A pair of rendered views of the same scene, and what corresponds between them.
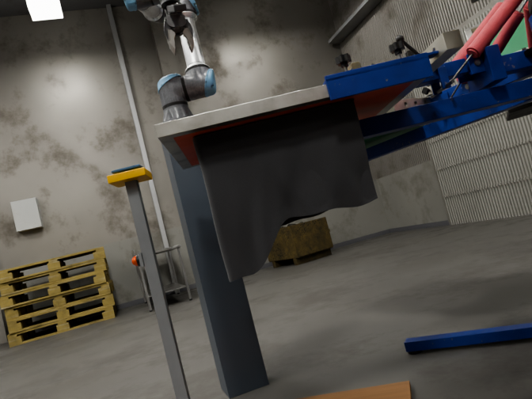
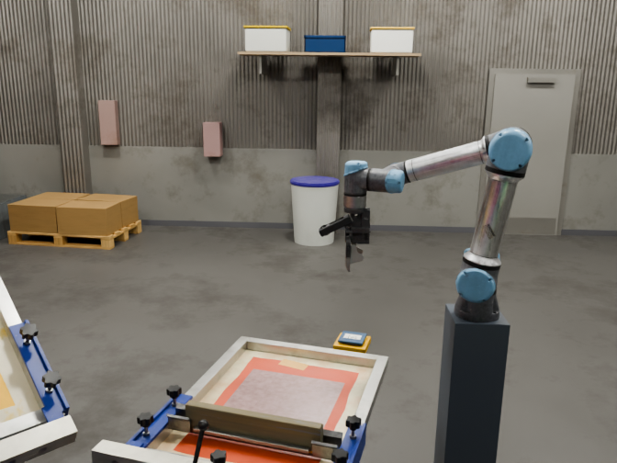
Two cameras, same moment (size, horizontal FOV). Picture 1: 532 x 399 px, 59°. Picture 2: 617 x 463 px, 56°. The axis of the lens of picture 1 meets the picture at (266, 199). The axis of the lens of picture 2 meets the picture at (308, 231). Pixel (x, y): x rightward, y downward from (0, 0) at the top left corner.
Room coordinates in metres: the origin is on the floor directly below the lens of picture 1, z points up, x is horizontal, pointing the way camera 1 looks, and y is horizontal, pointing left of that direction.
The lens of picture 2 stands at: (2.25, -1.66, 1.96)
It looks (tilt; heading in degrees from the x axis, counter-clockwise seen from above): 14 degrees down; 111
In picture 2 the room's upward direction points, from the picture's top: 1 degrees clockwise
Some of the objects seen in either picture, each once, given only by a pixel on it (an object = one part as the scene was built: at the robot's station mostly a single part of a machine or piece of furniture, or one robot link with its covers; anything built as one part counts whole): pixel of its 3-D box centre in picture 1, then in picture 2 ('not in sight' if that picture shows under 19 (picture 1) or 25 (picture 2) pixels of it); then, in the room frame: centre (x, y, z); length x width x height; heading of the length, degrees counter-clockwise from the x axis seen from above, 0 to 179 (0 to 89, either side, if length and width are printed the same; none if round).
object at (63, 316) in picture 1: (62, 293); not in sight; (6.95, 3.23, 0.51); 1.43 x 0.98 x 1.01; 108
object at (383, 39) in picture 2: not in sight; (390, 40); (0.56, 5.58, 2.46); 0.53 x 0.44 x 0.29; 18
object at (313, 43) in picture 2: not in sight; (325, 44); (-0.19, 5.34, 2.41); 0.50 x 0.37 x 0.19; 18
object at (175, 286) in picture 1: (159, 274); not in sight; (7.07, 1.81, 0.42); 1.64 x 0.62 x 0.85; 18
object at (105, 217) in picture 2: not in sight; (76, 219); (-3.06, 4.07, 0.25); 1.42 x 1.02 x 0.50; 18
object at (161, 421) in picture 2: (377, 78); (162, 427); (1.32, -0.39, 0.98); 0.30 x 0.05 x 0.07; 94
